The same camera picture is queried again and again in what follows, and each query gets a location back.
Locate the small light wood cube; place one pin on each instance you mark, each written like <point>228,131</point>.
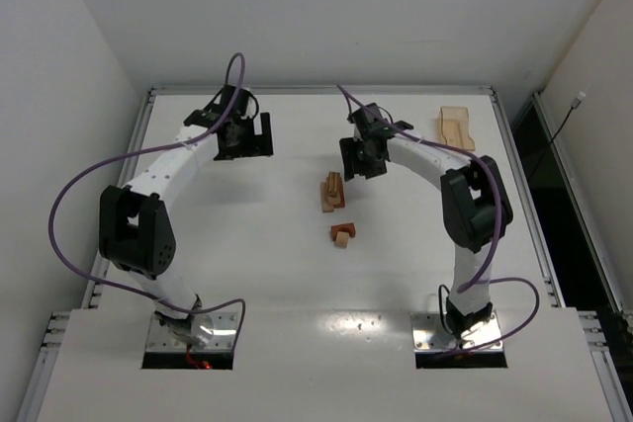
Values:
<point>341,239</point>

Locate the red arch wood block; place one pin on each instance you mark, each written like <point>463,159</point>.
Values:
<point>347,227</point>

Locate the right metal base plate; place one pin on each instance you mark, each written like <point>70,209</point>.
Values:
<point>430,337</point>

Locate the plain light wood cube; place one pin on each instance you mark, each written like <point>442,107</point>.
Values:
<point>334,200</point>

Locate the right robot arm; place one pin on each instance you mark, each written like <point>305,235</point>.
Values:
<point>474,203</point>

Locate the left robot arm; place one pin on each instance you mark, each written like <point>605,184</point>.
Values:
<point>135,230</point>

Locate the striped light wood block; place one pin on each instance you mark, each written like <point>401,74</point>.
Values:
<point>333,182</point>

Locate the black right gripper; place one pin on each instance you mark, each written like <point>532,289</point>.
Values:
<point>364,165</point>

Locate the dark red wood block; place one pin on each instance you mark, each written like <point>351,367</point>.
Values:
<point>342,204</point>

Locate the metal base plate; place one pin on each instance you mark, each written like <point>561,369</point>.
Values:
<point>430,337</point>
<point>212,332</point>

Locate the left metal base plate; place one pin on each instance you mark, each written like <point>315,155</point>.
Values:
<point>212,332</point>

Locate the transparent amber plastic bin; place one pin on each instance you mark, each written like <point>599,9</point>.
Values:
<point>454,127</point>

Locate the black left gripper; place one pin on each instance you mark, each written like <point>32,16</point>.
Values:
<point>248,143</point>

